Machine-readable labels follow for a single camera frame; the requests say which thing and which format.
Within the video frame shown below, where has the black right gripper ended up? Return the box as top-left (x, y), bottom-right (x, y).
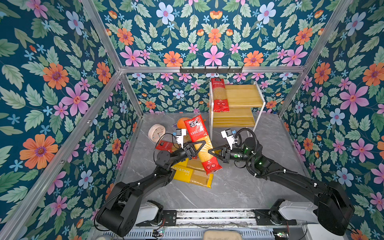
top-left (209, 144), bottom-right (255, 166)

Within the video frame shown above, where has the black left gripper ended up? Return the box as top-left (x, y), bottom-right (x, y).
top-left (168, 139), bottom-right (205, 170)

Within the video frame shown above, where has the red spaghetti bag under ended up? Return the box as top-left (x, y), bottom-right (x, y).
top-left (184, 115), bottom-right (222, 175)

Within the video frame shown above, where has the red spaghetti bag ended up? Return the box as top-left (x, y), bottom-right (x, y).
top-left (211, 78), bottom-right (230, 113)
top-left (156, 140), bottom-right (178, 153)

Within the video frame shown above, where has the red spaghetti bag front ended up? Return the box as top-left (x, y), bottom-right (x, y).
top-left (211, 78), bottom-right (230, 113)

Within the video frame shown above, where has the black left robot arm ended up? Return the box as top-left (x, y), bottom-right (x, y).
top-left (94, 141), bottom-right (206, 237)

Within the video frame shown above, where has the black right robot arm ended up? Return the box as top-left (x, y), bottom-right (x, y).
top-left (208, 137), bottom-right (355, 236)

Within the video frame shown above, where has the white wooden two-tier shelf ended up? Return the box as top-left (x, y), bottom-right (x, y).
top-left (209, 84), bottom-right (266, 138)

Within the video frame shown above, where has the orange plush whale toy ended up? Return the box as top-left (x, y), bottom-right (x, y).
top-left (176, 115), bottom-right (206, 132)

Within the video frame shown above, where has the yellow Pastatime bag middle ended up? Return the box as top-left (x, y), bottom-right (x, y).
top-left (175, 159), bottom-right (205, 172)

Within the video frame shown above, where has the yellow pastatime bag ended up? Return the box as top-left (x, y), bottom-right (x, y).
top-left (172, 166), bottom-right (214, 188)
top-left (175, 159), bottom-right (205, 172)

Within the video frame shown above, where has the yellow Pastatime bag lower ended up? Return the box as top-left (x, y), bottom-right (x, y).
top-left (172, 166), bottom-right (214, 188)

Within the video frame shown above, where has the round pink alarm clock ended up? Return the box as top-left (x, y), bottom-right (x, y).
top-left (148, 124), bottom-right (166, 143)

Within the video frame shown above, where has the beige padded object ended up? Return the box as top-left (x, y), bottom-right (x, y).
top-left (203, 230), bottom-right (243, 240)

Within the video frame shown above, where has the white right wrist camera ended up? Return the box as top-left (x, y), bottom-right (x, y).
top-left (221, 129), bottom-right (237, 150)

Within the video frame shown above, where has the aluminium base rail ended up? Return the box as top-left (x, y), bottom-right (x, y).
top-left (98, 208), bottom-right (337, 229)

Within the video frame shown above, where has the black hook rail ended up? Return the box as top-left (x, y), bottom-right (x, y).
top-left (179, 66), bottom-right (243, 75)

